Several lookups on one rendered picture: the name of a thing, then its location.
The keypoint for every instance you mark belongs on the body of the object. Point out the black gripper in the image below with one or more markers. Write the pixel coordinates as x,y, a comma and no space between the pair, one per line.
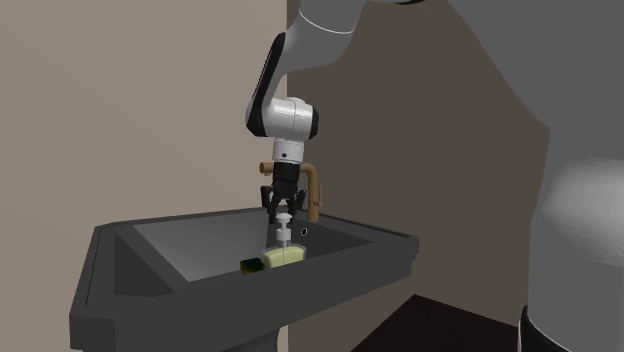
286,178

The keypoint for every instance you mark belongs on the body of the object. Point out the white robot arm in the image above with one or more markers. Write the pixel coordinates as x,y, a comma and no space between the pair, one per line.
287,117

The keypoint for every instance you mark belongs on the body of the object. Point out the bronze faucet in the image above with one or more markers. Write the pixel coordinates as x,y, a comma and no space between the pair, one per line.
312,195

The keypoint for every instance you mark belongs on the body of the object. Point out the clear soap dispenser yellow liquid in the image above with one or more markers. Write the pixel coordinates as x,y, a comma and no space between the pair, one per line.
284,255

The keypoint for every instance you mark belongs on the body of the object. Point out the yellow green sponge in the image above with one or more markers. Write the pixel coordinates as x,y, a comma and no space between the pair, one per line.
252,265

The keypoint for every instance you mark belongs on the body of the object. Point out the dark grey sink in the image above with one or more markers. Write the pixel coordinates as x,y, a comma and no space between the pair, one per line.
234,292

